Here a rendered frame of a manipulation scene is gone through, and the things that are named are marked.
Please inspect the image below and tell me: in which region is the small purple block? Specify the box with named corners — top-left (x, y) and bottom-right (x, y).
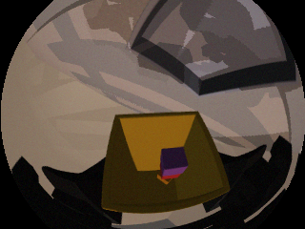
top-left (160, 146), bottom-right (188, 176)

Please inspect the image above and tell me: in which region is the small orange block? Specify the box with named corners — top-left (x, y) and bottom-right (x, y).
top-left (157, 172), bottom-right (172, 184)

